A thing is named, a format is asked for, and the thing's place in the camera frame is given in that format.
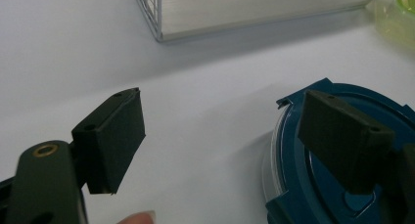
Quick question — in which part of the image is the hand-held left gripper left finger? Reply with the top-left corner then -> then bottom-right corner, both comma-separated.
70,87 -> 147,196

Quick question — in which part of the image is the translucent green square container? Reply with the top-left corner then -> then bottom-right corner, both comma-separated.
365,0 -> 415,60

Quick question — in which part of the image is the blue round lid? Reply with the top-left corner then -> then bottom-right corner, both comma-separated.
261,77 -> 415,224

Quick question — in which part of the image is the white wire rack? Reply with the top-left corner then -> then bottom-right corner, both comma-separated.
131,0 -> 384,44

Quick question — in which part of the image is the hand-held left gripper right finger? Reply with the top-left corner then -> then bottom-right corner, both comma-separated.
297,89 -> 396,196

